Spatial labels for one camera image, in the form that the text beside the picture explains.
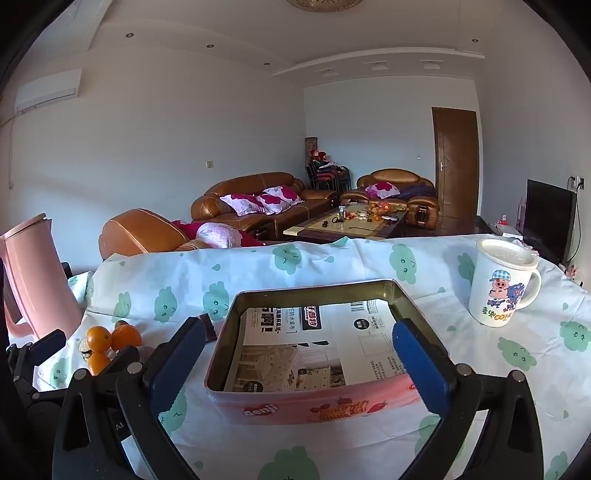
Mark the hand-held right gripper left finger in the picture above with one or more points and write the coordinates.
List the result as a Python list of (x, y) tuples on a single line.
[(180, 360)]

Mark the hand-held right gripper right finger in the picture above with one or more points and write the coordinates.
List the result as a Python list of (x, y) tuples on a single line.
[(420, 369)]

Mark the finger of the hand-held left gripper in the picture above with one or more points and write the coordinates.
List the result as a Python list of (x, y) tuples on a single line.
[(39, 347)]

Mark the round rice cake snack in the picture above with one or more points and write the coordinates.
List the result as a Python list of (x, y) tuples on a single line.
[(84, 353)]

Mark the orange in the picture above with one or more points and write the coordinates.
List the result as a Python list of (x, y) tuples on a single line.
[(127, 337), (98, 363), (98, 337)]

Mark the pink tin box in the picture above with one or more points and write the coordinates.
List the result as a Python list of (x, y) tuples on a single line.
[(277, 406)]

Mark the dark brown block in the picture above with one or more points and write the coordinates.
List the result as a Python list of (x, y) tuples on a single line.
[(207, 328)]

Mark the pink electric kettle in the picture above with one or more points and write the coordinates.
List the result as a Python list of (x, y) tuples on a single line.
[(37, 277)]

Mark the printed paper liner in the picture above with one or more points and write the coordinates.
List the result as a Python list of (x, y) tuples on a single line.
[(323, 341)]

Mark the pale pink pillow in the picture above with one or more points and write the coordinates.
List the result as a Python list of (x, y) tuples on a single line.
[(217, 235)]

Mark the magenta cloth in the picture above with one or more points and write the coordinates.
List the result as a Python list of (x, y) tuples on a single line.
[(184, 227)]

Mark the brown leather armchair white piping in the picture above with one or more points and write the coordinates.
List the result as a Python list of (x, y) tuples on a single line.
[(138, 230)]

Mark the green cloud print tablecloth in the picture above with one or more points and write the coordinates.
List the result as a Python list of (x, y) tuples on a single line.
[(323, 267)]

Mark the wooden coffee table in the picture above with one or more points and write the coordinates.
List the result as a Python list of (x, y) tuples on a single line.
[(351, 226)]

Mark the pile of oranges on table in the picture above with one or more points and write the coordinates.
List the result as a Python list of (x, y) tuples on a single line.
[(376, 210)]

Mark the white magenta flower pillow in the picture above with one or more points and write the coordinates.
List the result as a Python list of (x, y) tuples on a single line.
[(382, 189), (279, 198), (240, 204)]

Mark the dark purple blanket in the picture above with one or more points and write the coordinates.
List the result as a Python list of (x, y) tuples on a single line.
[(418, 190)]

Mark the brown leather sofa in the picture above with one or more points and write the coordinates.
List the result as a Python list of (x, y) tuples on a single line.
[(258, 182)]

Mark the black television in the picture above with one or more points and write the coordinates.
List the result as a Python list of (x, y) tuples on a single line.
[(549, 217)]

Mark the brown wooden door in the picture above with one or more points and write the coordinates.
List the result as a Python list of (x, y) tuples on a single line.
[(455, 161)]

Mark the stacked dark chairs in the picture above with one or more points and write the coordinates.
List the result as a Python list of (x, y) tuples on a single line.
[(330, 177)]

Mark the red stuffed toy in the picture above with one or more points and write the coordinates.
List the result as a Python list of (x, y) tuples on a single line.
[(319, 154)]

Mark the tall brown tube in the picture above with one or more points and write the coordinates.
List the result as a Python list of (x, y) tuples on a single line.
[(310, 145)]

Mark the white air conditioner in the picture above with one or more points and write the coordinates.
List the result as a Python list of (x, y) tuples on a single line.
[(46, 90)]

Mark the ceiling lamp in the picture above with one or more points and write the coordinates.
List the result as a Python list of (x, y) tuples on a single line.
[(325, 3)]

